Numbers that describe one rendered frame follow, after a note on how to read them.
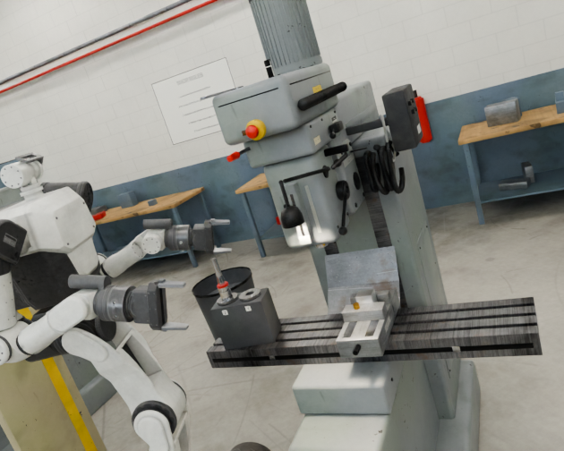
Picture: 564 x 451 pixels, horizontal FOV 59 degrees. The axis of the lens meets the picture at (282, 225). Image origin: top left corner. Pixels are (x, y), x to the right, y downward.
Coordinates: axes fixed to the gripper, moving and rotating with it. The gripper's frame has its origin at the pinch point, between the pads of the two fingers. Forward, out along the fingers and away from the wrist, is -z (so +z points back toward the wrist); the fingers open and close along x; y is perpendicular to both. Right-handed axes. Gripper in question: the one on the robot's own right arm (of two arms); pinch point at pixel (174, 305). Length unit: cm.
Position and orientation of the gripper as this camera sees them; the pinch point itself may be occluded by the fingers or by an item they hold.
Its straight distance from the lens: 123.9
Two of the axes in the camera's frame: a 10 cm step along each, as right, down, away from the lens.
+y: 1.8, -2.1, 9.6
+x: -0.2, -9.8, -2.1
